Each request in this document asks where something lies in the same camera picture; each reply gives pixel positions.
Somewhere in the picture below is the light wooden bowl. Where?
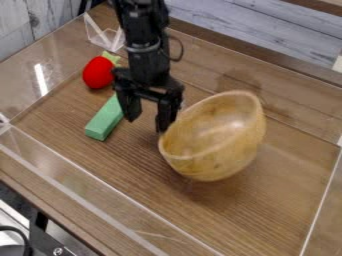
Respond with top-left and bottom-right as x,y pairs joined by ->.
158,90 -> 266,182

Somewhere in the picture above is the black cable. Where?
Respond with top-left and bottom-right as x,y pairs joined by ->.
0,225 -> 33,256

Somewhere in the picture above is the clear acrylic tray wall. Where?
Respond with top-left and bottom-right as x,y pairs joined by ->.
0,114 -> 224,256

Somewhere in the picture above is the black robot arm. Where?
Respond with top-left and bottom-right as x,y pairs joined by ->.
111,0 -> 185,133

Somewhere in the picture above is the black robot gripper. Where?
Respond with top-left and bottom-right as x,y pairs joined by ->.
113,44 -> 185,133

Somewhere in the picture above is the red plush strawberry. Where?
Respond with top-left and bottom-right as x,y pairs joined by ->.
82,51 -> 121,89

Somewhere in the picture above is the clear acrylic corner bracket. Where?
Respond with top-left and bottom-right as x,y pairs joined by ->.
83,13 -> 126,53

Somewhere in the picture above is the green rectangular block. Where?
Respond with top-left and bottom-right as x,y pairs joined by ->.
85,95 -> 124,141

